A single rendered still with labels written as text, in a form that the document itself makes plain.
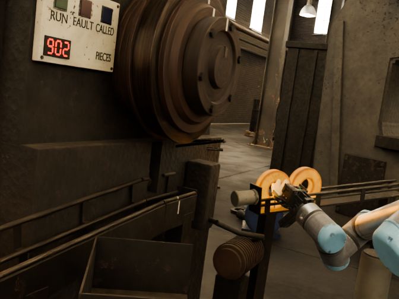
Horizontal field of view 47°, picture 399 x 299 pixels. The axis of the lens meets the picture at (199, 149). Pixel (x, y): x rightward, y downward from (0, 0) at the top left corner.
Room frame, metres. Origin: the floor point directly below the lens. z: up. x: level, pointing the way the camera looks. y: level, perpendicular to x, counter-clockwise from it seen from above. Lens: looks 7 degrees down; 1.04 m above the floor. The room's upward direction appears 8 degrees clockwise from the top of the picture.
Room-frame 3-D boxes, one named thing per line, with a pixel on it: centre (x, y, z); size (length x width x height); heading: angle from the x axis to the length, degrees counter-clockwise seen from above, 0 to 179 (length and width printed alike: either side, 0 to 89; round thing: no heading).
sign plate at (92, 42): (1.13, 0.32, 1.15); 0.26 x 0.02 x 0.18; 153
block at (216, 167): (1.60, -0.02, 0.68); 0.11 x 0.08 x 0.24; 63
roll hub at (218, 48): (1.34, -0.01, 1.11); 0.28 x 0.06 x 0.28; 153
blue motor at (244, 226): (3.58, -0.57, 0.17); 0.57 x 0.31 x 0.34; 173
